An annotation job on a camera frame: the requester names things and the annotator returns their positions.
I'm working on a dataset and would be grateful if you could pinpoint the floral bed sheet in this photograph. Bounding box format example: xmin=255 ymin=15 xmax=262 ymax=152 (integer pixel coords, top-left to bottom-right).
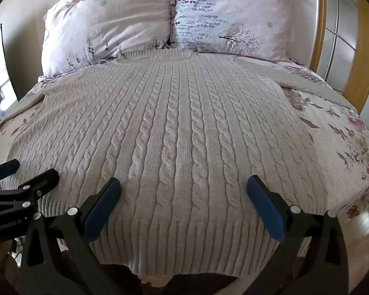
xmin=0 ymin=58 xmax=369 ymax=222

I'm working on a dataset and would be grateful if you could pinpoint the person's dark clothing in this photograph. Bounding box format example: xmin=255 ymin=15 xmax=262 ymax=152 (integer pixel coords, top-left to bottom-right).
xmin=105 ymin=263 xmax=243 ymax=295

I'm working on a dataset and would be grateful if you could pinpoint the wooden wall shelf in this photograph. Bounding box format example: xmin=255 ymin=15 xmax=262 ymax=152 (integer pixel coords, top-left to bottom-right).
xmin=309 ymin=0 xmax=369 ymax=117

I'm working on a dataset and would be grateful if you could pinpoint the pink striped floral pillow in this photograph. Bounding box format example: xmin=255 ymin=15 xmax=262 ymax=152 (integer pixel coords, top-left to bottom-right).
xmin=38 ymin=0 xmax=174 ymax=79

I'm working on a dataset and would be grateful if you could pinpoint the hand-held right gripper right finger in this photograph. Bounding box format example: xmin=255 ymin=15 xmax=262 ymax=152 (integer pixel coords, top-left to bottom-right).
xmin=246 ymin=175 xmax=350 ymax=295

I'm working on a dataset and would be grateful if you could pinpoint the white fluffy blanket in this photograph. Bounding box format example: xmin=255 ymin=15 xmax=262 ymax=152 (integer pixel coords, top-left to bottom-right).
xmin=0 ymin=47 xmax=357 ymax=279

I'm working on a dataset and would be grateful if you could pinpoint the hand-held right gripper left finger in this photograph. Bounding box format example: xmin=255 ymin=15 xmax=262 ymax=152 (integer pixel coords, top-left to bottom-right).
xmin=18 ymin=177 xmax=133 ymax=295

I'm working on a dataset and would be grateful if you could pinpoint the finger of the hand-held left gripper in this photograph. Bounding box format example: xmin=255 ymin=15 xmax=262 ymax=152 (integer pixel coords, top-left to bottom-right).
xmin=0 ymin=159 xmax=21 ymax=185
xmin=0 ymin=168 xmax=60 ymax=217

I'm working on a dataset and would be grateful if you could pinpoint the blue sprig floral pillow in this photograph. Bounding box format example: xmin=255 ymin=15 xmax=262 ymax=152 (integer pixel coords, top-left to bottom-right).
xmin=169 ymin=0 xmax=299 ymax=63

